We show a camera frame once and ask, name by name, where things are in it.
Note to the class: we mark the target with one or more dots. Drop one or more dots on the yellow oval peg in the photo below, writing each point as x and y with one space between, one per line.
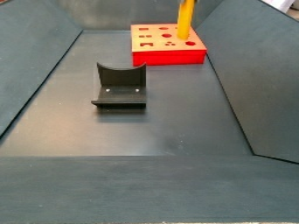
185 18

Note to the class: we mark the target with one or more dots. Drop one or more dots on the red shape-sorting board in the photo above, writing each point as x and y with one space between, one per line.
158 47

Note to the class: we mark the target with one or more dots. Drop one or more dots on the black curved holder stand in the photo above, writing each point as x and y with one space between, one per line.
122 86

